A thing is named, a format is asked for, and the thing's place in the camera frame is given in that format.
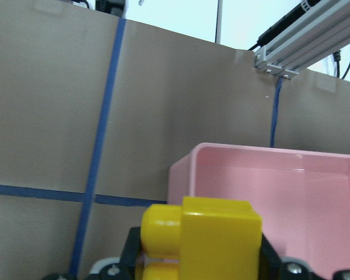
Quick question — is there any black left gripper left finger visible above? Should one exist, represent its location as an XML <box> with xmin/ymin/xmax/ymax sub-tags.
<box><xmin>119</xmin><ymin>227</ymin><xmax>145</xmax><ymax>280</ymax></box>

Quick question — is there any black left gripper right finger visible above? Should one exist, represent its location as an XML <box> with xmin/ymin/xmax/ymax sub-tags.
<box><xmin>259</xmin><ymin>234</ymin><xmax>282</xmax><ymax>280</ymax></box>

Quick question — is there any yellow toy block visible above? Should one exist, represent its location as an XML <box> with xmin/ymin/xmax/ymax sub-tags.
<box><xmin>141</xmin><ymin>197</ymin><xmax>262</xmax><ymax>279</ymax></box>

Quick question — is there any pink plastic box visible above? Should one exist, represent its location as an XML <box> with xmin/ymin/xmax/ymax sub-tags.
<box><xmin>167</xmin><ymin>143</ymin><xmax>350</xmax><ymax>279</ymax></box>

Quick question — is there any aluminium frame post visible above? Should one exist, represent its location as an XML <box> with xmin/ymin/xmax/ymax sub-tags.
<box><xmin>254</xmin><ymin>1</ymin><xmax>350</xmax><ymax>79</ymax></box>

